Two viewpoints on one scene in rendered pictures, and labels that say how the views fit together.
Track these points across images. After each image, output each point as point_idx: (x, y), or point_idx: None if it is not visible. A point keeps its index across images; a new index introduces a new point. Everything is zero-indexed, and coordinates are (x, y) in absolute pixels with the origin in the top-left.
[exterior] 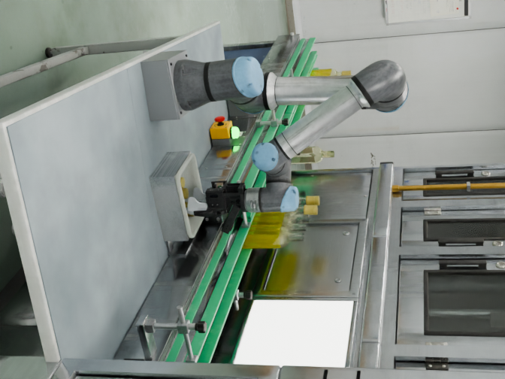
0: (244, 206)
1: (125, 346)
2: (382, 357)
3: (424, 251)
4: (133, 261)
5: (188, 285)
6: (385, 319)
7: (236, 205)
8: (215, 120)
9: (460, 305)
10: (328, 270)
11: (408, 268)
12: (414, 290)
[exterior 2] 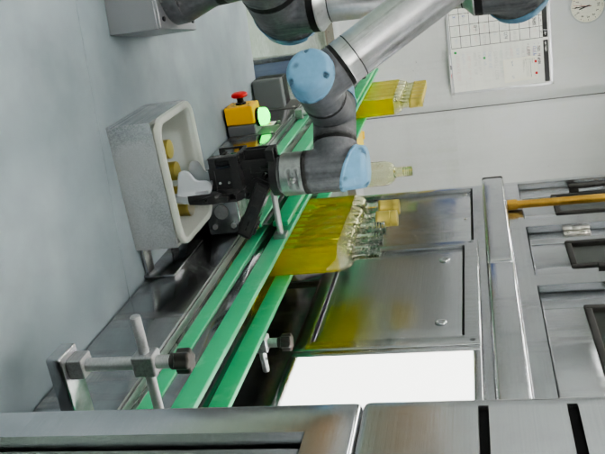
0: (276, 182)
1: None
2: None
3: (580, 278)
4: (66, 262)
5: (174, 316)
6: (535, 377)
7: (262, 184)
8: (232, 96)
9: None
10: (422, 309)
11: (556, 305)
12: (575, 335)
